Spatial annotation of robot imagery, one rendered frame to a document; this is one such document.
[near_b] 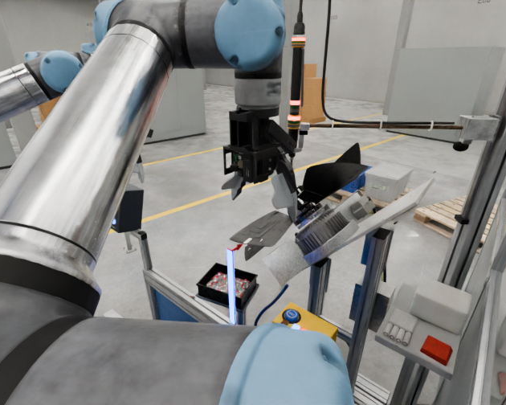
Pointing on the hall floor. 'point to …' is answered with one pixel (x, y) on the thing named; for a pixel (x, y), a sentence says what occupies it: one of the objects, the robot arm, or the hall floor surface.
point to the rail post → (152, 301)
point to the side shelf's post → (402, 382)
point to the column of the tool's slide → (470, 239)
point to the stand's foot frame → (369, 392)
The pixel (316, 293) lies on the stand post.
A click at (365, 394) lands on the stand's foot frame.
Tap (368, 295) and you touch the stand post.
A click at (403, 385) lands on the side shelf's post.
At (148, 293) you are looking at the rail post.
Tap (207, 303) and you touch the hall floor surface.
